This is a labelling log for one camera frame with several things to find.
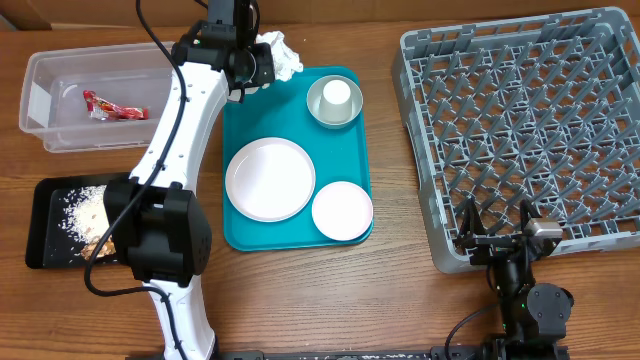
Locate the white napkin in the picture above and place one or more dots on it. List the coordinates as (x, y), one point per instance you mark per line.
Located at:
(275, 61)

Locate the grey-green bowl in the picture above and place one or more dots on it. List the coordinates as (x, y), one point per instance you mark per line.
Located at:
(314, 95)

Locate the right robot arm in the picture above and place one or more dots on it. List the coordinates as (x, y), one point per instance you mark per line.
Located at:
(534, 316)

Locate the pile of white rice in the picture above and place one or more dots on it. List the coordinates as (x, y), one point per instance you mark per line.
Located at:
(84, 215)

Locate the black tray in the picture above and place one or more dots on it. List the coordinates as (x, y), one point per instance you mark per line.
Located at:
(51, 243)

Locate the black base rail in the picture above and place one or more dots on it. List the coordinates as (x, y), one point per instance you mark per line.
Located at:
(435, 353)

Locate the red snack wrapper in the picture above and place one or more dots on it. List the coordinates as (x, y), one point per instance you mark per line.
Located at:
(103, 110)

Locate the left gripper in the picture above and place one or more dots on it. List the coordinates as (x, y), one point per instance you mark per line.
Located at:
(266, 69)

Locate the teal serving tray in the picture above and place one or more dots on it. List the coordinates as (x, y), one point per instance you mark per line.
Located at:
(337, 155)

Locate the clear plastic bin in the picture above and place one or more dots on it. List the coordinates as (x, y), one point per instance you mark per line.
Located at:
(53, 108)

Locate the grey dishwasher rack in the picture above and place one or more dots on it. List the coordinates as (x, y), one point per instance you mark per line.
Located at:
(543, 109)

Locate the small pink-white bowl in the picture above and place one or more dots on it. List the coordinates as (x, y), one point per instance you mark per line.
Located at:
(342, 211)

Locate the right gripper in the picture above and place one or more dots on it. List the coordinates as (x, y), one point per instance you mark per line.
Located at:
(490, 245)

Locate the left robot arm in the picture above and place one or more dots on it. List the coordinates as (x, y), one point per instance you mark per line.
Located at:
(158, 227)

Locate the white paper cup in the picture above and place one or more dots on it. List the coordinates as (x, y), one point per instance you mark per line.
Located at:
(335, 103)

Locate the large white plate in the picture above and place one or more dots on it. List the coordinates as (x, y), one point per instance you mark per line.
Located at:
(270, 179)

